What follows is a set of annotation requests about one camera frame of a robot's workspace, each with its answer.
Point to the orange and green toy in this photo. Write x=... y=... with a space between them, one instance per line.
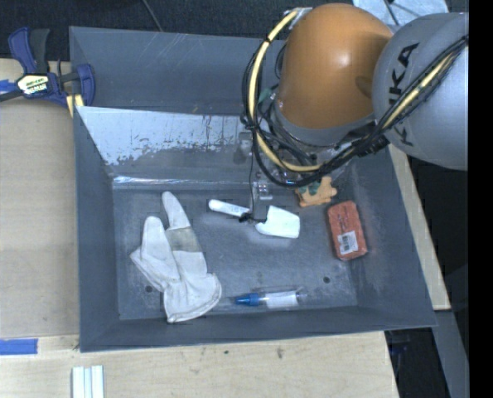
x=318 y=195

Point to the red-brown flat block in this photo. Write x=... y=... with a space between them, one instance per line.
x=346 y=228

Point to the grey metal bin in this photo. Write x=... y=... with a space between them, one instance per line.
x=238 y=263

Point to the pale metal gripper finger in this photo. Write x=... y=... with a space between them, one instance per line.
x=263 y=190

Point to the clear syringe with blue tip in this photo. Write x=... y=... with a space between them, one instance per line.
x=279 y=299

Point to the white work glove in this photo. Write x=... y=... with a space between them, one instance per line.
x=180 y=263

